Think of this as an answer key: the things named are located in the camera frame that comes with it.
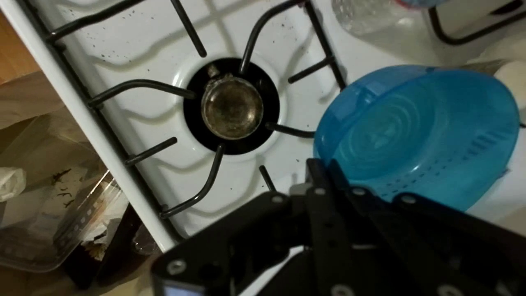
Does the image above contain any blue plastic bowl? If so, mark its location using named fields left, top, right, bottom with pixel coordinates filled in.
left=314, top=66, right=520, bottom=211

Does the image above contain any clear plastic water bottle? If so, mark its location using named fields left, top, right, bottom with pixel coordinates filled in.
left=331, top=0, right=439, bottom=63

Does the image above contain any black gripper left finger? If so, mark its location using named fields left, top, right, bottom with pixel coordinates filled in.
left=152, top=160, right=359, bottom=296

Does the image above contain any black front stove grate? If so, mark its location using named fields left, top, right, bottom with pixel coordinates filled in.
left=17, top=0, right=346, bottom=221

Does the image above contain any black stove grate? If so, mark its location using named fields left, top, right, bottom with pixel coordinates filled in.
left=428, top=0, right=526, bottom=47
left=17, top=0, right=346, bottom=221

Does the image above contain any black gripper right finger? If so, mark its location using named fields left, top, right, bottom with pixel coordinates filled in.
left=329, top=162, right=526, bottom=296

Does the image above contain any black rear stove grate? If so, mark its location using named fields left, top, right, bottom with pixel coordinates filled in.
left=428, top=0, right=526, bottom=47

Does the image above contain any white gas stove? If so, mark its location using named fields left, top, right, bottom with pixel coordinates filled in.
left=0, top=0, right=526, bottom=255

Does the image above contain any clear plastic container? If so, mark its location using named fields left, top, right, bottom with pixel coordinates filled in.
left=0, top=167, right=129, bottom=273

